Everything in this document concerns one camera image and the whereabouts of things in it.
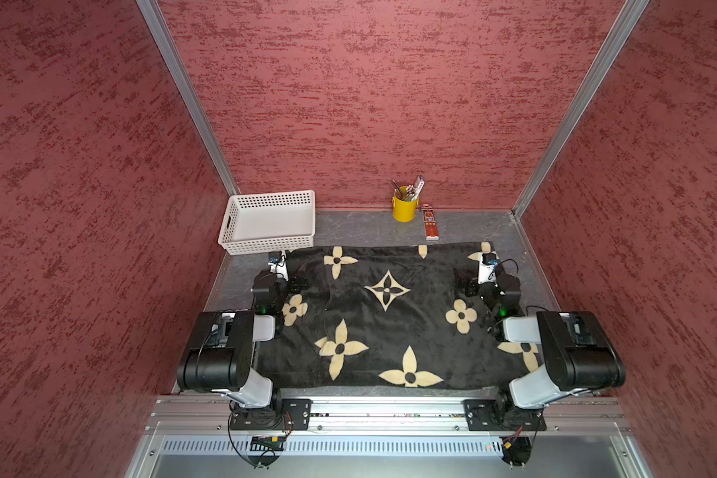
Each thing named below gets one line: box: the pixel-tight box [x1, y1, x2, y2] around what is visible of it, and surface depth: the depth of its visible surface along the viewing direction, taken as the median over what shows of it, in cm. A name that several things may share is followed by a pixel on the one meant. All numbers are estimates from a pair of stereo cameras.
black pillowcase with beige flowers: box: [254, 241, 543, 389], surface depth 89 cm
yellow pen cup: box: [391, 196, 420, 224], surface depth 119 cm
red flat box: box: [421, 202, 441, 241], surface depth 116 cm
